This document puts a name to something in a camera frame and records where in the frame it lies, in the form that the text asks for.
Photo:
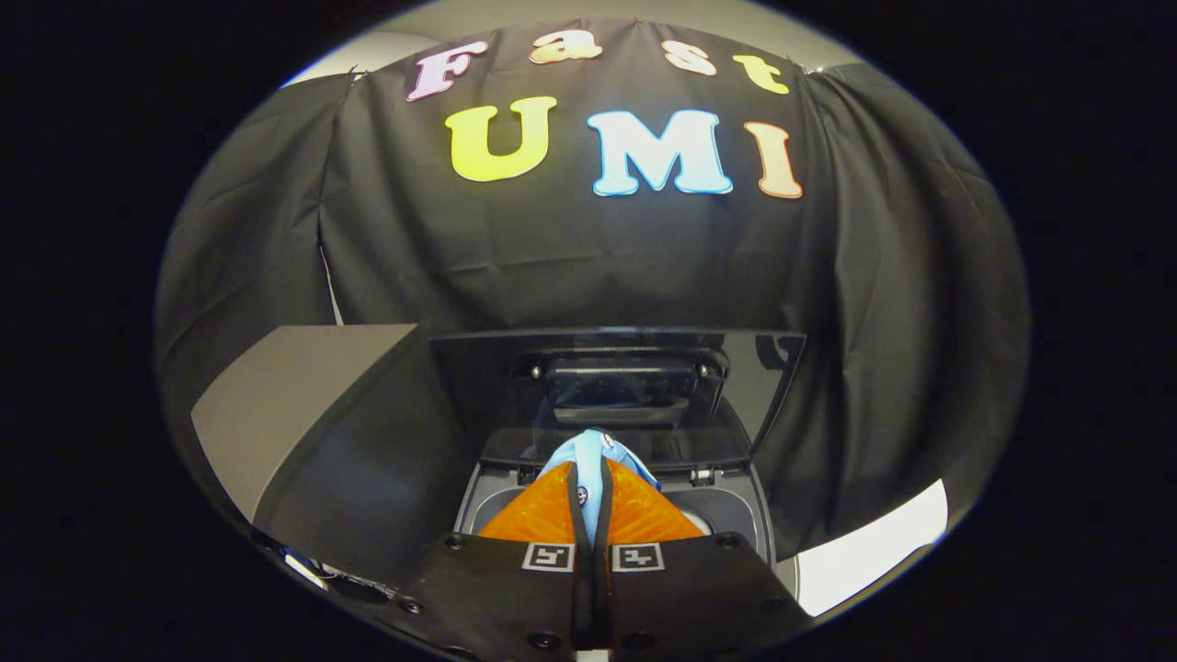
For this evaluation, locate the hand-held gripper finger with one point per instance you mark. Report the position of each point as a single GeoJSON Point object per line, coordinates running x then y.
{"type": "Point", "coordinates": [602, 598]}
{"type": "Point", "coordinates": [579, 598]}

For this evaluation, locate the light blue polo shirt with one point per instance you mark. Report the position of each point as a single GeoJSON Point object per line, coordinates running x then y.
{"type": "Point", "coordinates": [588, 455]}

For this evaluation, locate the dark washing machine lid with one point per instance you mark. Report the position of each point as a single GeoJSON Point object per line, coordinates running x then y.
{"type": "Point", "coordinates": [478, 395]}

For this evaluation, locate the white flat sheet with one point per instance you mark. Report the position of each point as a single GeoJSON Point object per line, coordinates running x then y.
{"type": "Point", "coordinates": [864, 552]}

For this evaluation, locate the black backdrop cloth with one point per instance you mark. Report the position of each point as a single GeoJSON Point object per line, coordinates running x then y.
{"type": "Point", "coordinates": [570, 257]}

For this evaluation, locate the grey cabinet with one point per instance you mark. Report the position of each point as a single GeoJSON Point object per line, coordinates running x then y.
{"type": "Point", "coordinates": [303, 395]}

